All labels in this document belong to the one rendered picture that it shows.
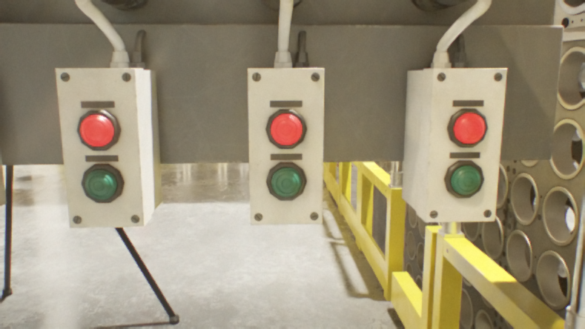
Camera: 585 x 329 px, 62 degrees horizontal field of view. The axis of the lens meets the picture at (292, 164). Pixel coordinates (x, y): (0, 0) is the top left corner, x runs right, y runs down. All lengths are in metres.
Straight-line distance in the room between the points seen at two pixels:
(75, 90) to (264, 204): 0.20
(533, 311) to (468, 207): 0.40
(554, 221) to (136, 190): 2.15
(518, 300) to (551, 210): 1.55
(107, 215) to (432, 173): 0.31
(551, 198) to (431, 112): 1.96
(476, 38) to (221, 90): 0.29
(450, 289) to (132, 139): 0.92
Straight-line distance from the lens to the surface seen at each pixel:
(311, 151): 0.46
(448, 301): 1.24
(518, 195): 2.69
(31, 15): 0.63
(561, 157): 2.40
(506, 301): 0.93
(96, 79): 0.48
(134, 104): 0.47
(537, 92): 0.62
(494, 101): 0.50
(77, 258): 2.27
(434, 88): 0.48
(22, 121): 0.61
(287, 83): 0.45
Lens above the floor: 0.76
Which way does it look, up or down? 11 degrees down
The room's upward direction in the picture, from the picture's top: straight up
